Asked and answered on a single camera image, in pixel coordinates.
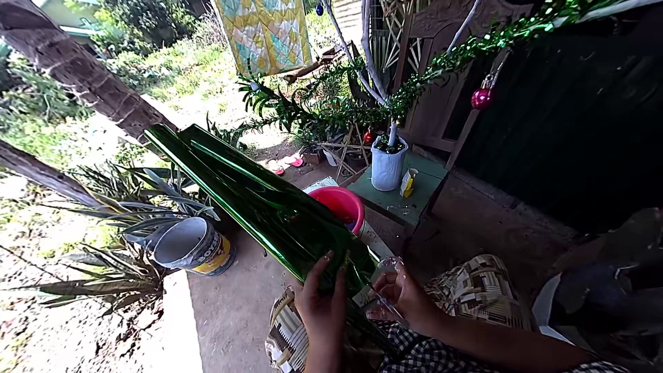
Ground thick brown tree trunk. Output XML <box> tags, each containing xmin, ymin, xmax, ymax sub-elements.
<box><xmin>0</xmin><ymin>0</ymin><xmax>179</xmax><ymax>148</ymax></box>

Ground white wrapped plant pot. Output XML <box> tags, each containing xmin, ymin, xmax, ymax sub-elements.
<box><xmin>370</xmin><ymin>135</ymin><xmax>409</xmax><ymax>192</ymax></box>

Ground green tinsel garland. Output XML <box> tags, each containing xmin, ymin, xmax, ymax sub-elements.
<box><xmin>238</xmin><ymin>0</ymin><xmax>627</xmax><ymax>136</ymax></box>

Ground clear shiny slim object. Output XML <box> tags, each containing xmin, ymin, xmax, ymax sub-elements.
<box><xmin>369</xmin><ymin>256</ymin><xmax>410</xmax><ymax>328</ymax></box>

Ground dark green cloth screen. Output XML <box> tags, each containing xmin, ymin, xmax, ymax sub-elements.
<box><xmin>455</xmin><ymin>5</ymin><xmax>663</xmax><ymax>241</ymax></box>

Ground carved wooden door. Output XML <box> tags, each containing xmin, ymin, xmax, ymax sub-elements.
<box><xmin>395</xmin><ymin>0</ymin><xmax>531</xmax><ymax>169</ymax></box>

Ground long-leaved green plant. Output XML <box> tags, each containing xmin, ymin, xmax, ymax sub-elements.
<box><xmin>57</xmin><ymin>163</ymin><xmax>221</xmax><ymax>249</ymax></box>

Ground shiny green foil sheet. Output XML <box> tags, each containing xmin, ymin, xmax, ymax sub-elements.
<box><xmin>144</xmin><ymin>123</ymin><xmax>397</xmax><ymax>358</ymax></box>

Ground person's right forearm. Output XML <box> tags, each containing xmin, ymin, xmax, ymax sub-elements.
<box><xmin>425</xmin><ymin>310</ymin><xmax>599</xmax><ymax>373</ymax></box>

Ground pink plastic basin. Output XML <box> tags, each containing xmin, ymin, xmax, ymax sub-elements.
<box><xmin>308</xmin><ymin>186</ymin><xmax>366</xmax><ymax>237</ymax></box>

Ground shiny pink ball ornament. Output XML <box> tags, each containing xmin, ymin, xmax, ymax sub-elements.
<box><xmin>470</xmin><ymin>75</ymin><xmax>495</xmax><ymax>111</ymax></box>

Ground person's right hand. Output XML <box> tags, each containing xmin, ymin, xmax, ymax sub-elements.
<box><xmin>365</xmin><ymin>259</ymin><xmax>443</xmax><ymax>336</ymax></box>

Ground person's body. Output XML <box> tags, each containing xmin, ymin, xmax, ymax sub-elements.
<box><xmin>374</xmin><ymin>320</ymin><xmax>630</xmax><ymax>373</ymax></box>

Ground yellow patchwork quilt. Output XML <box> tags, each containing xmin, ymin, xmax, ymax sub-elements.
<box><xmin>211</xmin><ymin>0</ymin><xmax>313</xmax><ymax>77</ymax></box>

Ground person's legs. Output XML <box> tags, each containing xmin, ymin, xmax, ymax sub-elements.
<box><xmin>265</xmin><ymin>254</ymin><xmax>535</xmax><ymax>373</ymax></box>

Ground white painted branch tree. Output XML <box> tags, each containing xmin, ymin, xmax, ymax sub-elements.
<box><xmin>319</xmin><ymin>0</ymin><xmax>482</xmax><ymax>148</ymax></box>

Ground spiky green plant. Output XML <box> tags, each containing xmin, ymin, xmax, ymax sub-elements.
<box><xmin>21</xmin><ymin>243</ymin><xmax>164</xmax><ymax>317</ymax></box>

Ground person's left forearm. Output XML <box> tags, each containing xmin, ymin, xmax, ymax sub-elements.
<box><xmin>305</xmin><ymin>344</ymin><xmax>344</xmax><ymax>373</ymax></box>

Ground green low table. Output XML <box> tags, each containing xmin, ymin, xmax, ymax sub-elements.
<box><xmin>347</xmin><ymin>150</ymin><xmax>449</xmax><ymax>234</ymax></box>

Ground wooden stick star frame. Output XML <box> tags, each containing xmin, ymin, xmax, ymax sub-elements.
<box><xmin>321</xmin><ymin>123</ymin><xmax>371</xmax><ymax>179</ymax></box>

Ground person's left hand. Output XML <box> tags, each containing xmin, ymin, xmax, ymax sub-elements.
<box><xmin>290</xmin><ymin>251</ymin><xmax>348</xmax><ymax>349</ymax></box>

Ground thin brown tree trunk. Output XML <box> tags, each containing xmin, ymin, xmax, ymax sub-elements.
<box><xmin>0</xmin><ymin>139</ymin><xmax>117</xmax><ymax>213</ymax></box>

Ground grey bucket with yellow label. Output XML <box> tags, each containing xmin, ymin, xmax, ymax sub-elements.
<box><xmin>153</xmin><ymin>217</ymin><xmax>237</xmax><ymax>276</ymax></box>

